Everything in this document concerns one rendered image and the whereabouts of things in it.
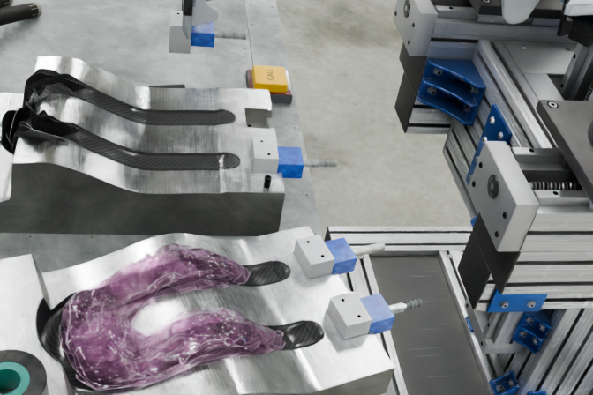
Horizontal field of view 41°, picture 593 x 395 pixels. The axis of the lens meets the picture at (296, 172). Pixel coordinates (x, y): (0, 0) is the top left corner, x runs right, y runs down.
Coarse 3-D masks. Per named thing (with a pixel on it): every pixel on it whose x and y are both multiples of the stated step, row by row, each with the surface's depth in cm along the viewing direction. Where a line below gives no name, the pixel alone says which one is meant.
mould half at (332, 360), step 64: (128, 256) 102; (256, 256) 110; (0, 320) 89; (256, 320) 100; (320, 320) 103; (64, 384) 84; (192, 384) 89; (256, 384) 90; (320, 384) 95; (384, 384) 101
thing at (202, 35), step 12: (180, 12) 137; (180, 24) 134; (204, 24) 138; (180, 36) 135; (192, 36) 136; (204, 36) 136; (216, 36) 138; (228, 36) 138; (240, 36) 139; (180, 48) 136
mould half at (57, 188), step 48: (0, 96) 128; (48, 96) 118; (144, 96) 129; (192, 96) 131; (240, 96) 132; (48, 144) 110; (144, 144) 120; (192, 144) 122; (240, 144) 123; (0, 192) 112; (48, 192) 110; (96, 192) 111; (144, 192) 112; (192, 192) 113; (240, 192) 114
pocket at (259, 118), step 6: (246, 108) 130; (252, 108) 130; (258, 108) 130; (264, 108) 130; (246, 114) 131; (252, 114) 131; (258, 114) 131; (264, 114) 131; (270, 114) 131; (246, 120) 132; (252, 120) 132; (258, 120) 132; (264, 120) 132; (270, 120) 131; (246, 126) 131; (252, 126) 131; (258, 126) 131; (264, 126) 131; (270, 126) 130
